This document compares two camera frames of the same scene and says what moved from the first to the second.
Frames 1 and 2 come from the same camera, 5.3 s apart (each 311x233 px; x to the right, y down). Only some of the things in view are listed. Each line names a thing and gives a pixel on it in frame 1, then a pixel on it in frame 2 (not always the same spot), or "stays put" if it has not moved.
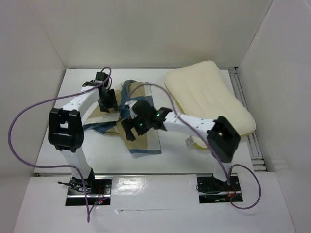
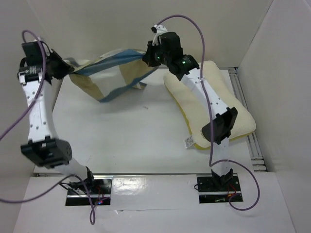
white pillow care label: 189,141 stays put
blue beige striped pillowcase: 110,124 to 112,72
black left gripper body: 108,101 to 60,69
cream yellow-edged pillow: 200,89 stays put
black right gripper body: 132,126 to 149,57
